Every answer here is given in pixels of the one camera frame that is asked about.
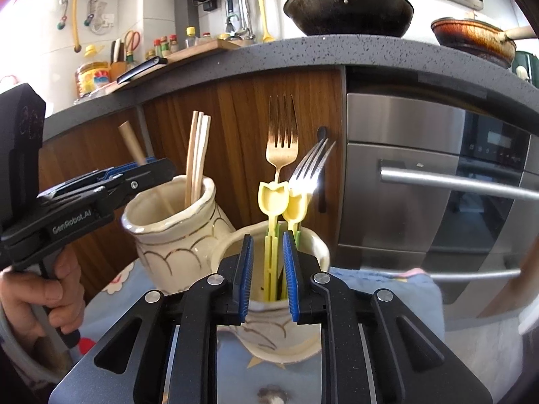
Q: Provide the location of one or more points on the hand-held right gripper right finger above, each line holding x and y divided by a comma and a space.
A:
290, 282

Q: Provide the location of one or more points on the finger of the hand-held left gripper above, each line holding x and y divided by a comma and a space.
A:
126, 168
143, 181

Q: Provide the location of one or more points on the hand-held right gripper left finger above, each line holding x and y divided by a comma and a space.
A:
243, 286

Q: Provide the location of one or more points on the white floral ceramic utensil holder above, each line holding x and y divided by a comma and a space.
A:
168, 252

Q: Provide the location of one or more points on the gold metal fork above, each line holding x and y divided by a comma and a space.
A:
282, 151

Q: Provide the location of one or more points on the hanging metal utensils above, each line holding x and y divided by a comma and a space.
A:
240, 17

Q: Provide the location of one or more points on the person's left hand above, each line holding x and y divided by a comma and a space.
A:
21, 298

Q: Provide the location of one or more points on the blue printed tablecloth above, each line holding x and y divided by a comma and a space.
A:
379, 290

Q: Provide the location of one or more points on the jar with yellow label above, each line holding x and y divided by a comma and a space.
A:
92, 75

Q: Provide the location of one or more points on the wooden knife block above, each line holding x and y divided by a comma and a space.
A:
118, 69

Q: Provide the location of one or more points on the black kitchen knife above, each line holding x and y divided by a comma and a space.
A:
141, 69

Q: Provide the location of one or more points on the wooden cabinet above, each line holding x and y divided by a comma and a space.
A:
248, 109

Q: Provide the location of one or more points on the row of spice bottles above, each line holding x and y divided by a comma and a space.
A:
164, 46

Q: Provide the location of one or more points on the wooden cutting board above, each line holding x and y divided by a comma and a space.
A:
198, 50

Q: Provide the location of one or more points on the yellow capped bottle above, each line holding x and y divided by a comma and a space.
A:
191, 38

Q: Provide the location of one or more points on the stainless steel oven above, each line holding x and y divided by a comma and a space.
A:
421, 185

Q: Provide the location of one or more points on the yellow plastic spatula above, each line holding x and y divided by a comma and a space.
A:
264, 17

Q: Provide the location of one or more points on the grey speckled countertop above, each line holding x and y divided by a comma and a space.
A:
328, 54

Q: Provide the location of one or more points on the black wok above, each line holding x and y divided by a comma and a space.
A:
349, 12

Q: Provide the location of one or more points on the brown frying pan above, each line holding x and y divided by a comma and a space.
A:
471, 38

